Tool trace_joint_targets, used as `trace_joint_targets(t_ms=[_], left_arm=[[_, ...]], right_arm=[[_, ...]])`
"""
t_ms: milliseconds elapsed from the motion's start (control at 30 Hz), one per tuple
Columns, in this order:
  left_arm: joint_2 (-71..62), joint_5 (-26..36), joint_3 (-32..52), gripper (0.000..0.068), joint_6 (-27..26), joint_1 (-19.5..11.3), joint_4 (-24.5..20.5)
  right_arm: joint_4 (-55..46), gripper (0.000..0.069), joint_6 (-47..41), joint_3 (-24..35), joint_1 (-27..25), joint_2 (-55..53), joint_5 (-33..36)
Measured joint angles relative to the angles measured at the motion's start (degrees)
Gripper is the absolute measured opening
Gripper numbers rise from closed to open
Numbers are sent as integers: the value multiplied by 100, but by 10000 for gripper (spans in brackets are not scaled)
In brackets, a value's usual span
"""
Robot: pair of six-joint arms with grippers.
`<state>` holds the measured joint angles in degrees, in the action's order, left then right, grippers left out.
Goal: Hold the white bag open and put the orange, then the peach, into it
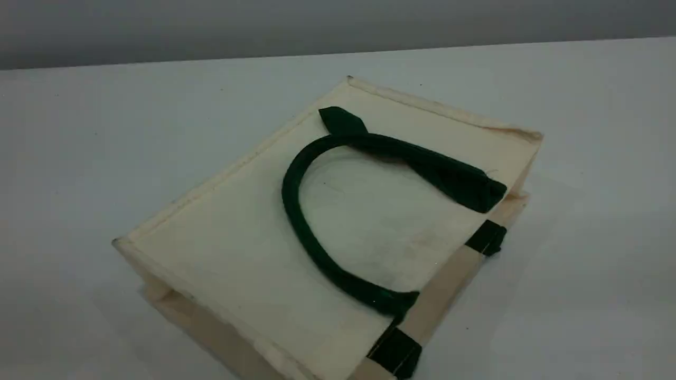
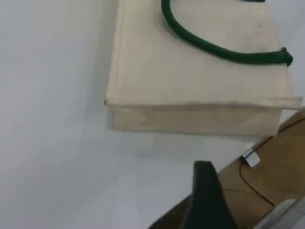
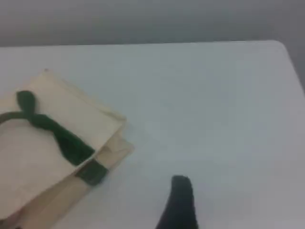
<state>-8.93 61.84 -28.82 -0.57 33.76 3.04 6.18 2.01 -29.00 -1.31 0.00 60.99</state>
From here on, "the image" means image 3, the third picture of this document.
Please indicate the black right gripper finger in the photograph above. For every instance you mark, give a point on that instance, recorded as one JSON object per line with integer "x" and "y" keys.
{"x": 181, "y": 205}

